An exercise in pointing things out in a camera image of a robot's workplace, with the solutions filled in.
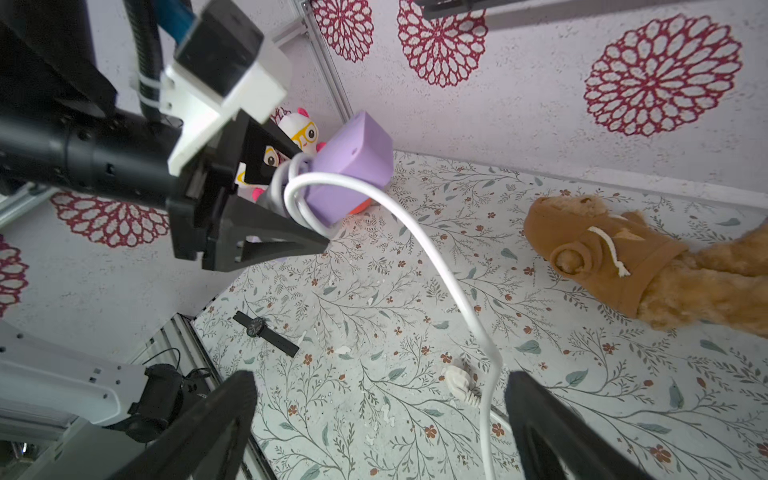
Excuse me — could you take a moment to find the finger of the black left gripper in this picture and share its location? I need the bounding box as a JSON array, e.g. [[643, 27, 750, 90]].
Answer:
[[236, 110, 300, 165], [202, 195, 329, 272]]

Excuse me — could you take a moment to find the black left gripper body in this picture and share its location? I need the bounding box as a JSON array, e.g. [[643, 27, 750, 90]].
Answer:
[[166, 112, 250, 272]]

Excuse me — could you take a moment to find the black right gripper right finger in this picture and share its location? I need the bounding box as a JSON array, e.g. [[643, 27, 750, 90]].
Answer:
[[504, 371, 650, 480]]

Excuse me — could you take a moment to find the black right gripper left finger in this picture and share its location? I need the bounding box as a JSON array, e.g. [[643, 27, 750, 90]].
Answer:
[[111, 371, 258, 480]]

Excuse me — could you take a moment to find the white power cord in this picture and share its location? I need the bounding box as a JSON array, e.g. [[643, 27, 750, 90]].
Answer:
[[266, 152, 511, 480]]

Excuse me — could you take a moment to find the purple power strip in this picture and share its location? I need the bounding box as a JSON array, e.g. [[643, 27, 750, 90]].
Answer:
[[305, 111, 394, 227]]

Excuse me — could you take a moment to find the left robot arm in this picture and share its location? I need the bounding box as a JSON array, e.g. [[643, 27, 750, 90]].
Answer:
[[1, 1, 328, 272]]

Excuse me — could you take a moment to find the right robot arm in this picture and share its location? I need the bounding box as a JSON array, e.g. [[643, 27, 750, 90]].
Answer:
[[1, 323, 648, 479]]

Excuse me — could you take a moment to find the white plush red striped dress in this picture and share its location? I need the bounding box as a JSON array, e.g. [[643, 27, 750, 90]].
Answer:
[[235, 145, 285, 203]]

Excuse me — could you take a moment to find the white plush blue dotted dress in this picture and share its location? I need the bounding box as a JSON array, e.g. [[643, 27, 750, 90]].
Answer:
[[278, 108, 326, 156]]

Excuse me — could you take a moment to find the black wristwatch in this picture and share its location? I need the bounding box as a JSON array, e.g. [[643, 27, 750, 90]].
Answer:
[[233, 311, 299, 358]]

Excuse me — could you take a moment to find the orange shark plush toy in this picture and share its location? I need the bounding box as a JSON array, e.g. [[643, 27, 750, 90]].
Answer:
[[350, 199, 372, 215]]

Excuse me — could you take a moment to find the brown plush dog toy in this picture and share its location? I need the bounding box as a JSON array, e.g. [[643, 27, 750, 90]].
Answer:
[[523, 195, 767, 337]]

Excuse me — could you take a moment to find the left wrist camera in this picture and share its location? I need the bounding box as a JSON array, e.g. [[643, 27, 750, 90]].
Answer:
[[159, 0, 292, 177]]

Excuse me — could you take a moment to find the aluminium frame post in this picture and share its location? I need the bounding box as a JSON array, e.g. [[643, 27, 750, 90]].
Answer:
[[272, 0, 354, 123]]

